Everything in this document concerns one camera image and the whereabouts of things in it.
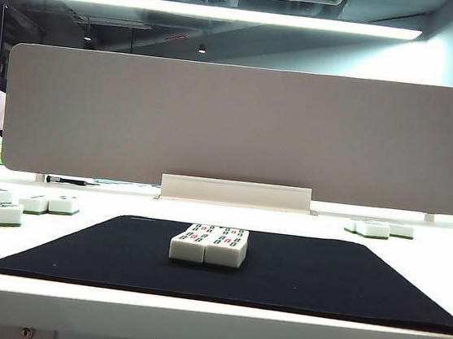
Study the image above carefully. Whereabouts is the white green-backed bamboo mahjong tile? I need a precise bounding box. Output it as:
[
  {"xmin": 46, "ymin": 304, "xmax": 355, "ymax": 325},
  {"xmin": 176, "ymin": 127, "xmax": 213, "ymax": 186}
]
[
  {"xmin": 202, "ymin": 232, "xmax": 250, "ymax": 271},
  {"xmin": 168, "ymin": 229, "xmax": 208, "ymax": 264},
  {"xmin": 217, "ymin": 225, "xmax": 250, "ymax": 241},
  {"xmin": 185, "ymin": 221, "xmax": 222, "ymax": 239}
]

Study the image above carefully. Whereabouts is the beige fabric desk divider panel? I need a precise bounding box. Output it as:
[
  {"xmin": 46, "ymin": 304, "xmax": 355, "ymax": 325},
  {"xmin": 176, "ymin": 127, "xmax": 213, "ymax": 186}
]
[{"xmin": 0, "ymin": 37, "xmax": 453, "ymax": 222}]

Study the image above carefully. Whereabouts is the black rectangular desk mat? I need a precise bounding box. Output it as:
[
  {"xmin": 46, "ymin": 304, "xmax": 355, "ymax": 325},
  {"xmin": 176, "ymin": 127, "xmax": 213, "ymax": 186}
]
[{"xmin": 0, "ymin": 199, "xmax": 453, "ymax": 336}]

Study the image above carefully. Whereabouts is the black precision screwdriver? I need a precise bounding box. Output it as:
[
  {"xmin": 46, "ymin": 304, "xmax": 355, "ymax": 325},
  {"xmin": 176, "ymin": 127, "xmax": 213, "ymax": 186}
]
[{"xmin": 45, "ymin": 175, "xmax": 102, "ymax": 189}]

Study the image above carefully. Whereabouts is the long white ceiling light strip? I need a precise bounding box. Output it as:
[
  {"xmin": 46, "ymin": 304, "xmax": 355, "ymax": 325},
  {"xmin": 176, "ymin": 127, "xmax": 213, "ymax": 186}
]
[{"xmin": 50, "ymin": 0, "xmax": 425, "ymax": 43}]

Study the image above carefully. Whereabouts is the cream divider mounting bracket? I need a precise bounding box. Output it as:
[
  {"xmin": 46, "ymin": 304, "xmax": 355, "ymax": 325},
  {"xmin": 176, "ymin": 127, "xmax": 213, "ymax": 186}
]
[{"xmin": 153, "ymin": 171, "xmax": 321, "ymax": 219}]

